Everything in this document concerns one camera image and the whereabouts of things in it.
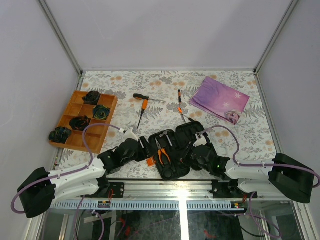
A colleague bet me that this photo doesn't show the orange handled pliers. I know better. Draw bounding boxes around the orange handled pliers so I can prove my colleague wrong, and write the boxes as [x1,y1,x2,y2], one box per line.
[155,139,171,166]

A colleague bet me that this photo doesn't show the black plastic tool case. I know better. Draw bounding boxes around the black plastic tool case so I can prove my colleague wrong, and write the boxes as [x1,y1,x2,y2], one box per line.
[148,121,217,181]

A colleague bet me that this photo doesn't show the small claw hammer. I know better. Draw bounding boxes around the small claw hammer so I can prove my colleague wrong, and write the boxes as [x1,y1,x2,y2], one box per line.
[159,129,173,148]

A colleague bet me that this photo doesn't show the black handled screwdriver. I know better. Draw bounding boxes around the black handled screwdriver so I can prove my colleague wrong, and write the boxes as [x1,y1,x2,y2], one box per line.
[133,93,166,104]

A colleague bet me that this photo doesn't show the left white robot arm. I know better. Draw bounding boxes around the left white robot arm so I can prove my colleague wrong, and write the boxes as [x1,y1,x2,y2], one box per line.
[11,137,153,219]

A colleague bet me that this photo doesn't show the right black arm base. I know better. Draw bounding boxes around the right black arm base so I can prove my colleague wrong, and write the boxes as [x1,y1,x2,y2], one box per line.
[210,180,246,199]

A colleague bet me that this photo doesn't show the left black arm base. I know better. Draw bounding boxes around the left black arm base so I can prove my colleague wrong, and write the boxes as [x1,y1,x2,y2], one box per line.
[97,182,125,200]

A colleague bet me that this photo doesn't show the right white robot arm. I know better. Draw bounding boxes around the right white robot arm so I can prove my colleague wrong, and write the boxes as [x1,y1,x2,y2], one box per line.
[184,144,320,204]

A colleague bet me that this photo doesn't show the dark rolled band middle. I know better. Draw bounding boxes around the dark rolled band middle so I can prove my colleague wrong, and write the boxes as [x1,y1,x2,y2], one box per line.
[92,104,110,120]

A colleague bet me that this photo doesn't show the dark rolled band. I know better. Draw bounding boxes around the dark rolled band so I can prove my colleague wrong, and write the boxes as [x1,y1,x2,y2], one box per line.
[92,104,110,120]
[69,115,91,131]
[82,90,101,106]

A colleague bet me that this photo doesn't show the orange tipped metal file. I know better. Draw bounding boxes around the orange tipped metal file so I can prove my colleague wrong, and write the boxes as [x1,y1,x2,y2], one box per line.
[177,107,186,123]

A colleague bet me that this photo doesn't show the dark rolled band lower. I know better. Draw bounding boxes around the dark rolled band lower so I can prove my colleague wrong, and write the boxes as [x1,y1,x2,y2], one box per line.
[69,115,91,131]

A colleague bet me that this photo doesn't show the purple printed pouch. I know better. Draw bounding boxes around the purple printed pouch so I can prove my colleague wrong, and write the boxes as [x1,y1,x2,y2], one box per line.
[189,76,250,125]

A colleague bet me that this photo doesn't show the orange compartment tray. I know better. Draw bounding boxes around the orange compartment tray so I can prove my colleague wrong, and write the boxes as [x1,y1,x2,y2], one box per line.
[49,90,118,154]

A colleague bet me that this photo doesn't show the dark rolled band top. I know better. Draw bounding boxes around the dark rolled band top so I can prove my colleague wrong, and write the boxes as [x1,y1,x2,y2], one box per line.
[82,90,101,106]

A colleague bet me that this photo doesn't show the small precision screwdriver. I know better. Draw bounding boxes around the small precision screwdriver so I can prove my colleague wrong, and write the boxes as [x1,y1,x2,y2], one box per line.
[178,89,182,105]

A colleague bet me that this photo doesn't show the dark rolled band outside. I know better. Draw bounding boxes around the dark rolled band outside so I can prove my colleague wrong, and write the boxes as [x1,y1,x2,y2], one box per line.
[48,126,72,144]

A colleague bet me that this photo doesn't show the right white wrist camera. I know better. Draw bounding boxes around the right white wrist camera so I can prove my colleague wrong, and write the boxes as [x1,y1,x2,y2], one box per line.
[193,133,208,147]

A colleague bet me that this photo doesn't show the orange handled screwdriver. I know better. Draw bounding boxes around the orange handled screwdriver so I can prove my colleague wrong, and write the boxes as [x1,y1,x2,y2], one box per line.
[137,99,149,128]

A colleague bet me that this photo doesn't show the aluminium front rail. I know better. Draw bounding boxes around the aluminium front rail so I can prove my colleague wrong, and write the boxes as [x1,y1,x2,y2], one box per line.
[51,179,289,210]

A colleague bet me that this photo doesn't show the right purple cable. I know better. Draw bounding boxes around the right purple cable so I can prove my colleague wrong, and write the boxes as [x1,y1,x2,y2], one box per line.
[197,124,320,238]

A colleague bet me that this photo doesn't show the purple cable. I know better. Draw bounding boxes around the purple cable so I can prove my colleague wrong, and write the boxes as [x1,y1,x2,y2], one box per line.
[197,124,320,238]
[10,123,125,240]

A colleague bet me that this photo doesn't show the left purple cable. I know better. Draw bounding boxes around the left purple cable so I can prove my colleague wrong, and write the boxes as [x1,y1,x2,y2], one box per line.
[10,123,125,240]

